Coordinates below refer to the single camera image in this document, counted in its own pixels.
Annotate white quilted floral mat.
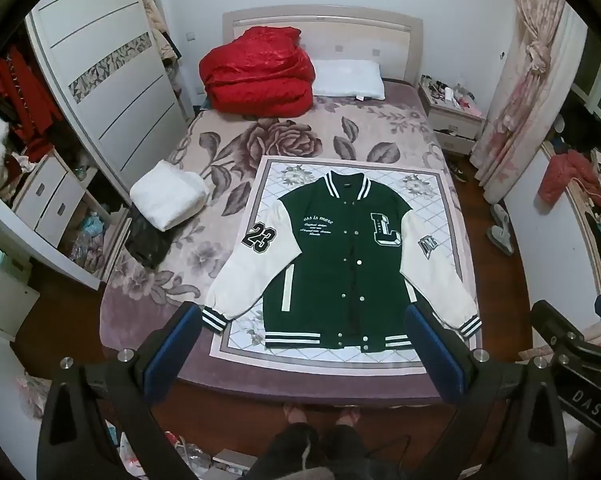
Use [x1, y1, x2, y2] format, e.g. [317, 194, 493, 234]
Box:
[209, 155, 481, 376]

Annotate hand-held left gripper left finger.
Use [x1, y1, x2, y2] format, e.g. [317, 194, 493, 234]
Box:
[38, 301, 204, 480]

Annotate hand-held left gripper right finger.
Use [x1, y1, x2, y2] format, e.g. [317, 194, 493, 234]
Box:
[404, 302, 567, 480]

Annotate pink floral curtain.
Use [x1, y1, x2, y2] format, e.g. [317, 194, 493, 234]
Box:
[469, 0, 581, 206]

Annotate beige hanging coat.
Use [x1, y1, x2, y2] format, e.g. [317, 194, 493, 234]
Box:
[139, 0, 177, 63]

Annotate green and cream varsity jacket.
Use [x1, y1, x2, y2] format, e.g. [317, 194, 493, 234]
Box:
[200, 170, 482, 355]

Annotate red hanging clothes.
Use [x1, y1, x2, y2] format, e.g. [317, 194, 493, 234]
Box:
[0, 45, 64, 158]

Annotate white folded garment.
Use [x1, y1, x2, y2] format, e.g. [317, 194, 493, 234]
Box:
[130, 160, 210, 232]

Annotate clutter on nightstand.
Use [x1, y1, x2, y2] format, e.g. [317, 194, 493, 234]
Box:
[419, 75, 483, 116]

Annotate dark shoes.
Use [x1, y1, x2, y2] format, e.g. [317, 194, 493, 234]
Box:
[445, 162, 473, 183]

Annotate person's legs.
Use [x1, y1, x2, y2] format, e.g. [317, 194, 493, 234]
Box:
[243, 402, 417, 480]

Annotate white slippers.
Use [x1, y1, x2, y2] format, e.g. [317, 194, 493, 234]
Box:
[486, 203, 516, 257]

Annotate white pillow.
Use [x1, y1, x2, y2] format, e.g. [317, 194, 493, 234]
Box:
[311, 59, 386, 103]

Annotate white sliding door wardrobe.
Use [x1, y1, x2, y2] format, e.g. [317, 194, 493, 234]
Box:
[0, 0, 194, 291]

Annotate white nightstand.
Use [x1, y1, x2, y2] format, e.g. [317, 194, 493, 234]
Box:
[418, 77, 486, 157]

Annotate beige wooden bed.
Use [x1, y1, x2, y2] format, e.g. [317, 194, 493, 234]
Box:
[99, 6, 483, 407]

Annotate red duvet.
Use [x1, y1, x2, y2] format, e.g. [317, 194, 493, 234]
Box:
[199, 26, 315, 118]

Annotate white drawer unit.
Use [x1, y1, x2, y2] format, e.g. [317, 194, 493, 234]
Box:
[11, 152, 88, 248]

